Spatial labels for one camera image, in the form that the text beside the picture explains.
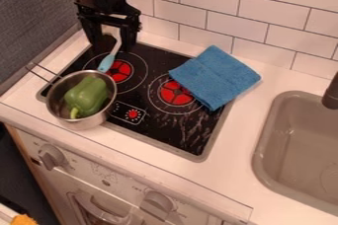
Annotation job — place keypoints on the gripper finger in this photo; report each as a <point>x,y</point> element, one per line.
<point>128,38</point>
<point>94,33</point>

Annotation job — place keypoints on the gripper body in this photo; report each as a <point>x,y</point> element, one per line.
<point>108,11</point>

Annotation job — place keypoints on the green toy bell pepper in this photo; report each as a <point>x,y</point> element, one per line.
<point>86,96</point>

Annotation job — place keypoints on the silver pot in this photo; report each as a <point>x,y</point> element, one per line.
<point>79,99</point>

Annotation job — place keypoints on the blue spatula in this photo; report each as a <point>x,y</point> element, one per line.
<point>108,59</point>

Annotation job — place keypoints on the toy stove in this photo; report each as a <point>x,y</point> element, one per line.
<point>145,97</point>

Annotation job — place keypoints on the blue cloth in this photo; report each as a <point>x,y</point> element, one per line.
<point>214,76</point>

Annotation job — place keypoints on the toy sink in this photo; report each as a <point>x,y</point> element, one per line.
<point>299,151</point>

